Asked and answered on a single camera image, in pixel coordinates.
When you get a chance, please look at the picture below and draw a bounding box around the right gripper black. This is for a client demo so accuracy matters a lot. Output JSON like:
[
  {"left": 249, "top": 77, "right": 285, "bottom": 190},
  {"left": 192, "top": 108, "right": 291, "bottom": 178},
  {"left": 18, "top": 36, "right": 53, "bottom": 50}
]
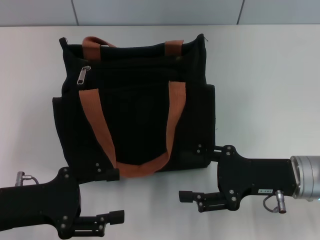
[{"left": 178, "top": 143, "right": 298, "bottom": 213}]

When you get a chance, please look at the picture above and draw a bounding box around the black bag with orange handles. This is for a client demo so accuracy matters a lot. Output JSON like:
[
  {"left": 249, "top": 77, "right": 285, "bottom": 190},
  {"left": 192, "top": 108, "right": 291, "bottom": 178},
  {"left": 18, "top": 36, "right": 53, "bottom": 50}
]
[{"left": 51, "top": 33, "right": 216, "bottom": 179}]

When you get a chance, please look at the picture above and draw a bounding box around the silver zipper pull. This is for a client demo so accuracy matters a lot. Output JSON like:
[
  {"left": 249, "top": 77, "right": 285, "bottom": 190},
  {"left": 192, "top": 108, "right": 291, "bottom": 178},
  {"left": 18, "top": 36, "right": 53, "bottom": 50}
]
[{"left": 76, "top": 65, "right": 92, "bottom": 86}]

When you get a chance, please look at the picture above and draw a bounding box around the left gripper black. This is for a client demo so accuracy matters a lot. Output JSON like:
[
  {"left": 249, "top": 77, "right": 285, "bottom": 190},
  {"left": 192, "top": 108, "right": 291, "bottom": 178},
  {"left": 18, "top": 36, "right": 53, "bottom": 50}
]
[{"left": 0, "top": 166, "right": 125, "bottom": 240}]

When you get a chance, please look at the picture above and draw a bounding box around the left gripper connector cable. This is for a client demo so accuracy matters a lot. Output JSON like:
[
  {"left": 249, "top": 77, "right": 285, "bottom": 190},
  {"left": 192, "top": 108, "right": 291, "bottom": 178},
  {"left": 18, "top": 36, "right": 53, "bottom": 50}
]
[{"left": 16, "top": 171, "right": 41, "bottom": 186}]

